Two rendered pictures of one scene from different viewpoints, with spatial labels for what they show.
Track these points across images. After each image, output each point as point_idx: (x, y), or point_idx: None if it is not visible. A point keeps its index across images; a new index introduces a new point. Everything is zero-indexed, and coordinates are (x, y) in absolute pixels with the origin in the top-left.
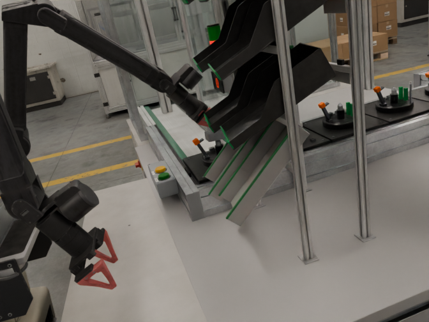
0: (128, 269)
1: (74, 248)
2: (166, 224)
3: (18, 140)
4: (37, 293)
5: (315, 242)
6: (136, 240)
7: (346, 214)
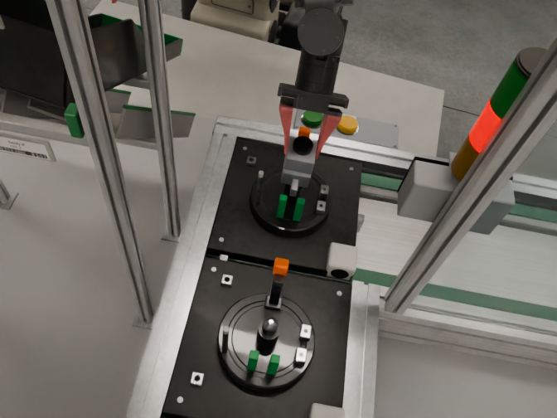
0: (181, 66)
1: None
2: None
3: None
4: (253, 25)
5: (16, 226)
6: (235, 89)
7: (18, 305)
